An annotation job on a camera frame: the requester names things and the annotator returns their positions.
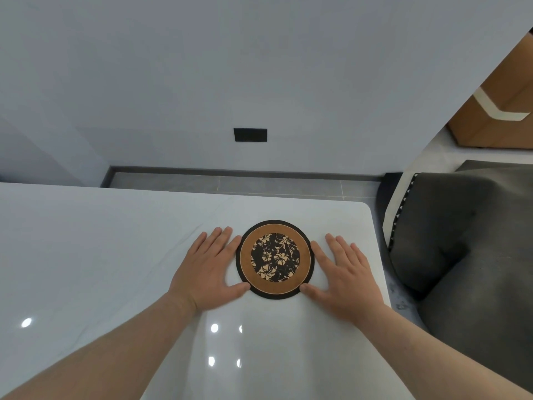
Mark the person's right hand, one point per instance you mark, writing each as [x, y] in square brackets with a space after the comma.
[350, 287]

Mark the person's left hand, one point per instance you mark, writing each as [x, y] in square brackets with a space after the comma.
[204, 279]

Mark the brown mat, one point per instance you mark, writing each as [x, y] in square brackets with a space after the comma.
[275, 257]

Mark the person's right forearm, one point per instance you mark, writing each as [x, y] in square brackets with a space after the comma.
[424, 362]

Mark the person's left forearm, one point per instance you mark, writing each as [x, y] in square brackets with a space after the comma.
[116, 354]

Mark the black chair with white trim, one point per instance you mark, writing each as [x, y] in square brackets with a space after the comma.
[399, 199]

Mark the white marble table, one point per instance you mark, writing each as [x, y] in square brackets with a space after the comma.
[104, 245]

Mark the taped cardboard box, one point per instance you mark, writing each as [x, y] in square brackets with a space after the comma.
[499, 129]

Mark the black wall socket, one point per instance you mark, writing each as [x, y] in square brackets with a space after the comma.
[250, 134]

